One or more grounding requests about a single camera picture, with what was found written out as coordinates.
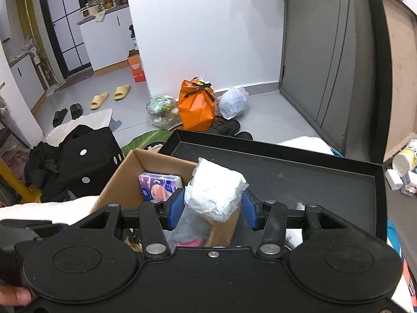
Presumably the white towel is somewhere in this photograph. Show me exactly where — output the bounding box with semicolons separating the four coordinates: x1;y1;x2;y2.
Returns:
44;107;113;146

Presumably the brown cardboard box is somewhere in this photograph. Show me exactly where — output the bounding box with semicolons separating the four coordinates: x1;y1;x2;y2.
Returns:
89;148;242;249

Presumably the white blanket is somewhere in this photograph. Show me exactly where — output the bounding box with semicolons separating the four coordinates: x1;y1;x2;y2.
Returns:
0;195;99;226

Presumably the white plastic bag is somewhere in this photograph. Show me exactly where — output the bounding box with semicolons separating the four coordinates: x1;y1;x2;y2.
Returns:
217;85;249;121

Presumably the yellow metal frame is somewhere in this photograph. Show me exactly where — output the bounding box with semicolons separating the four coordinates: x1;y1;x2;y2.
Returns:
0;156;42;203

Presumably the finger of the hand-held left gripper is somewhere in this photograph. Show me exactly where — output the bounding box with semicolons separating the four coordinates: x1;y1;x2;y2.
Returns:
0;218;70;240

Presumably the white kitchen cabinet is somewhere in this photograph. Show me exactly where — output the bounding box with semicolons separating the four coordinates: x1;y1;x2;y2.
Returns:
76;3;139;73

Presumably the black shallow tray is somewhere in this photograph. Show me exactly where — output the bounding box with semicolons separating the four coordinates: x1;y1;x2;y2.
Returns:
158;129;389;246

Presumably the black slipper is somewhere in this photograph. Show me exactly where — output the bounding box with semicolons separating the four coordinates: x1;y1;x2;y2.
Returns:
52;107;69;127
69;103;85;120

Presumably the spray bottle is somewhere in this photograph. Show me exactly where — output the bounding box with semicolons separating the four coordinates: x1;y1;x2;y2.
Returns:
128;24;139;51

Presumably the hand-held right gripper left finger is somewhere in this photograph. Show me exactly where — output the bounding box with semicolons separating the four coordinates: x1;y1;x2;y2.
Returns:
69;187;187;258

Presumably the person's left hand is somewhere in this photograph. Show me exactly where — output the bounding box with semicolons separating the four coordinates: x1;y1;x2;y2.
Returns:
0;284;34;306

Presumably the white wad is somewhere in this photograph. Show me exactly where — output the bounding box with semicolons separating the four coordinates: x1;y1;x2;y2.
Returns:
184;157;248;224

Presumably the black framed glass door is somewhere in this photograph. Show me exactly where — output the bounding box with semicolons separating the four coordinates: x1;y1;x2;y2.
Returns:
35;0;94;76

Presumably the white yellow cup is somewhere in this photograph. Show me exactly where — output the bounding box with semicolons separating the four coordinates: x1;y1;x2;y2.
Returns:
391;138;417;177

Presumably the yellow slipper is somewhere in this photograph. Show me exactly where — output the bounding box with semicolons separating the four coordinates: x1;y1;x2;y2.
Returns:
113;84;131;100
89;92;110;110

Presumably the colourful printed cloth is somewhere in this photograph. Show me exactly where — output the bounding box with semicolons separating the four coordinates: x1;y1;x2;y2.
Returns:
386;216;417;304

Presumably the black bag with clothes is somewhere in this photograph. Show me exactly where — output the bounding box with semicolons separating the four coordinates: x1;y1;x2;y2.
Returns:
58;126;123;200

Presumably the purple tissue pack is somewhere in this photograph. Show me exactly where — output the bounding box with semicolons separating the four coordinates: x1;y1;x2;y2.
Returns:
138;172;184;203

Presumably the pink soft cloth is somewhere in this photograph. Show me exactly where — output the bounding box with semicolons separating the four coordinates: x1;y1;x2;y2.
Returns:
175;238;203;248

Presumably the black clothes pile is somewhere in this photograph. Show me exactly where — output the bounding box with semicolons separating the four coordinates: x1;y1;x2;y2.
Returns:
24;140;77;203

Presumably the grey wardrobe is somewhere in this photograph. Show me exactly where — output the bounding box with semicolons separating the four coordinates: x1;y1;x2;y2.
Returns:
278;0;392;162

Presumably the small white cabinet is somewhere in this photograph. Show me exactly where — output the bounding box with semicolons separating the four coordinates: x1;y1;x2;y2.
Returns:
9;53;46;105

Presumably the cream countertop appliance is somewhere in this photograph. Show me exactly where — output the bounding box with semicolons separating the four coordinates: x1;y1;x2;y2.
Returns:
79;5;99;19

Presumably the orange carton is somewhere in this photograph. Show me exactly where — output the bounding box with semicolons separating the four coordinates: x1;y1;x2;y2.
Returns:
127;50;146;83

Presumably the clear plastic bag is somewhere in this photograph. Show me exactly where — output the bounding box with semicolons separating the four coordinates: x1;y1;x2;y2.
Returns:
145;94;180;128

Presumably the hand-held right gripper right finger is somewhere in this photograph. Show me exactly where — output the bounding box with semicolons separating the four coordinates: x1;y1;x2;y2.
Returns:
242;189;357;257

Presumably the white charger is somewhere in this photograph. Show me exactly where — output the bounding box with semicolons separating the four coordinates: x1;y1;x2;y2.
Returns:
384;168;405;190

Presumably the green leaf mat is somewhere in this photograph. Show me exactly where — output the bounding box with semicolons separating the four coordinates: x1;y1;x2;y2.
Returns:
120;129;173;160

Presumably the orange paper bag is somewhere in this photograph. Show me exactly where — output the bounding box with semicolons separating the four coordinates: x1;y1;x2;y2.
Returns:
177;77;216;131

